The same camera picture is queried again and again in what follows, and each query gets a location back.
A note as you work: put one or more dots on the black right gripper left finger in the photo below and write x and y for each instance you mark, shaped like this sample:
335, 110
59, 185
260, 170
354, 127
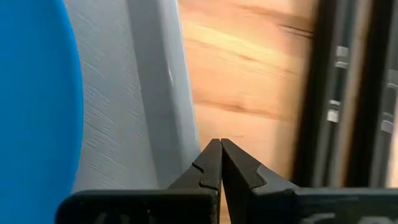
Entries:
186, 205

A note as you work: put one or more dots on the black aluminium table frame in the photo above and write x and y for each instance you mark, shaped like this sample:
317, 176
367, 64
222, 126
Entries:
317, 93

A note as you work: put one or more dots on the grey plastic tray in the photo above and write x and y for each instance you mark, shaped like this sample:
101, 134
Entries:
124, 109

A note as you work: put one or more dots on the blue round plate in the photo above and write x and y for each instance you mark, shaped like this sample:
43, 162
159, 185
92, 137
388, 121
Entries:
37, 109

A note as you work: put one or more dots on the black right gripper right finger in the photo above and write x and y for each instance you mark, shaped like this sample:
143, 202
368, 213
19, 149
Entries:
264, 205

